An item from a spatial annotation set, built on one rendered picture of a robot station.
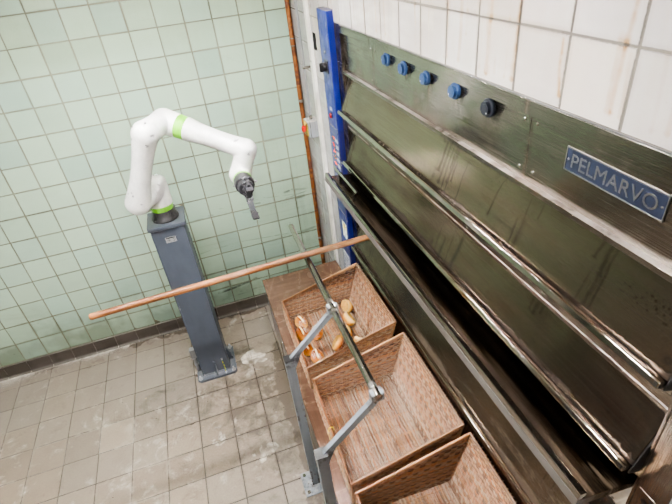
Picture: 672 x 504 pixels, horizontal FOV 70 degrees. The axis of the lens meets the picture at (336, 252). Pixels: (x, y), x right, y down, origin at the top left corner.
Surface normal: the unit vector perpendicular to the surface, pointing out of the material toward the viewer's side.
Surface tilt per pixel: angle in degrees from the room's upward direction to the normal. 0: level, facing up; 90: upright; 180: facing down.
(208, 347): 90
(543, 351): 70
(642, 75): 90
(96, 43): 90
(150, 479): 0
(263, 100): 90
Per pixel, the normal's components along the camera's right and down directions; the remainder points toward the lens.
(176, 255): 0.31, 0.51
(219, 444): -0.10, -0.82
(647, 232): -0.94, 0.25
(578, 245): -0.91, -0.06
